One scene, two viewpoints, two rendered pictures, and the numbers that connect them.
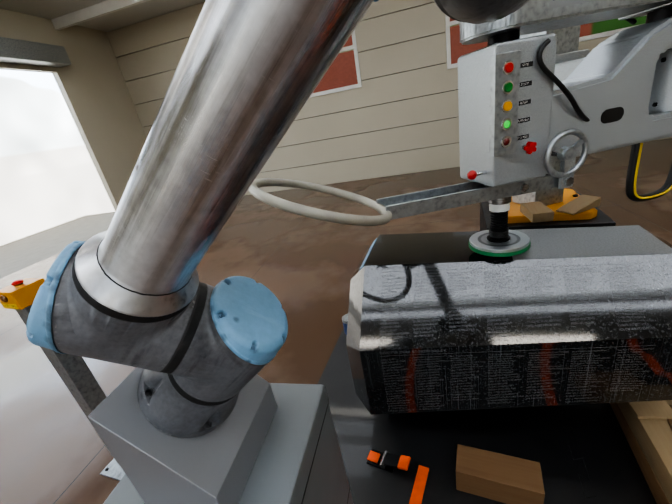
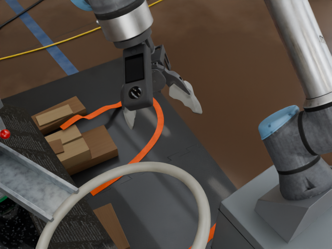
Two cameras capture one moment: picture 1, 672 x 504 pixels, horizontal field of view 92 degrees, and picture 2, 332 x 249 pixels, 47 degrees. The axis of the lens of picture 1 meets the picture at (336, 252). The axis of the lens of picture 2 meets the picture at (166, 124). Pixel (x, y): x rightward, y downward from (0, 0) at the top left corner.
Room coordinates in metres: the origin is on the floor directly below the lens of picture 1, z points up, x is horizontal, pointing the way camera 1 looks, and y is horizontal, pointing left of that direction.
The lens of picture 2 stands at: (1.37, 0.38, 2.18)
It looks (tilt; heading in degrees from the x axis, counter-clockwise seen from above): 50 degrees down; 218
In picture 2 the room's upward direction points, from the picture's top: straight up
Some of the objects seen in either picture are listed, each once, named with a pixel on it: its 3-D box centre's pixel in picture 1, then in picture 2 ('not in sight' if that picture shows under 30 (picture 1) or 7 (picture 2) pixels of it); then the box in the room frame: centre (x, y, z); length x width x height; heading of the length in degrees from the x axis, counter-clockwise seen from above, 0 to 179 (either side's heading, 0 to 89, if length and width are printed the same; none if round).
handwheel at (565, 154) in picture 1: (557, 152); not in sight; (1.05, -0.77, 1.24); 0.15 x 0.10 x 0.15; 95
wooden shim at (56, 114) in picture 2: not in sight; (54, 115); (0.40, -1.39, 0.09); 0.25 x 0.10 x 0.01; 158
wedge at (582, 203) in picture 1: (578, 204); not in sight; (1.64, -1.35, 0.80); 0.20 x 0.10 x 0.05; 107
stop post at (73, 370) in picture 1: (82, 383); not in sight; (1.25, 1.28, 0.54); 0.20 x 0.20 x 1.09; 67
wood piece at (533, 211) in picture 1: (536, 211); not in sight; (1.65, -1.13, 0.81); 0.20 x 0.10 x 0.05; 165
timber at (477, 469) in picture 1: (497, 476); (111, 232); (0.80, -0.46, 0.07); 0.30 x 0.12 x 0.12; 64
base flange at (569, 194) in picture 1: (536, 204); not in sight; (1.87, -1.27, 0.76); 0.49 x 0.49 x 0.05; 67
